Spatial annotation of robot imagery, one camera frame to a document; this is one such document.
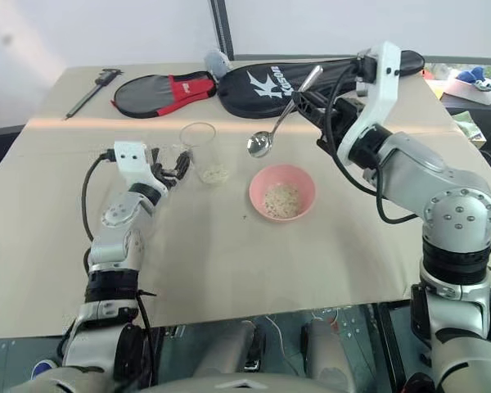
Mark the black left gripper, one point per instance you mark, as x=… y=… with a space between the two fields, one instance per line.
x=161 y=174

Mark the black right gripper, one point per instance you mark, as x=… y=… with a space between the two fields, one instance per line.
x=345 y=111

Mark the clear glass mug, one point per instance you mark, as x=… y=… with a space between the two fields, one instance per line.
x=204 y=139

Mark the silver metal spoon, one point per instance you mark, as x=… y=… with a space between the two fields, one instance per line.
x=259 y=144

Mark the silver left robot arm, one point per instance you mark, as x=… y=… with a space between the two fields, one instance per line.
x=118 y=210

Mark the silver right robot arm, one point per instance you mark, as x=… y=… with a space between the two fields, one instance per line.
x=417 y=163

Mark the pink bowl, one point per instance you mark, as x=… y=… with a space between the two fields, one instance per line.
x=284 y=174

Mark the oatmeal in pink bowl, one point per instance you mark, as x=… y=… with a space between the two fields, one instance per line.
x=282 y=200

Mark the black racket cover white print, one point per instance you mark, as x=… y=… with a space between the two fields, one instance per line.
x=249 y=88

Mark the red black grey paddle cover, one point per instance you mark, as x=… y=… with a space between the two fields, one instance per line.
x=147 y=93

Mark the beige table cover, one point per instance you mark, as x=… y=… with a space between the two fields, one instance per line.
x=213 y=254

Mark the dark vernier caliper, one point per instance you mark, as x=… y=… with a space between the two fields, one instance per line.
x=92 y=92

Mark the grey plush toy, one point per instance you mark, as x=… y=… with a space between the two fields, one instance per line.
x=217 y=63

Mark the green printed box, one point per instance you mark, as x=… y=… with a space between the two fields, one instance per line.
x=470 y=129

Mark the blue cloth item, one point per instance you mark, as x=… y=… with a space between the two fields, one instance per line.
x=470 y=75

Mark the white plastic tray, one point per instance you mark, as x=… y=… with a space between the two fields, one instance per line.
x=474 y=93

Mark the grey rounded robot leg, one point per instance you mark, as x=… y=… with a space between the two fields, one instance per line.
x=229 y=348
x=325 y=348

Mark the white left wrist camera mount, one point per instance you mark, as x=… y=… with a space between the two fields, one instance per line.
x=131 y=161

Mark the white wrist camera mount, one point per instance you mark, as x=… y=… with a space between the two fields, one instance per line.
x=131 y=161
x=382 y=82

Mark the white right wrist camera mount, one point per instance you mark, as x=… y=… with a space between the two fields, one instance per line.
x=382 y=82

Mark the dark window frame post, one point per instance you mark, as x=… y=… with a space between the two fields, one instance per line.
x=223 y=28

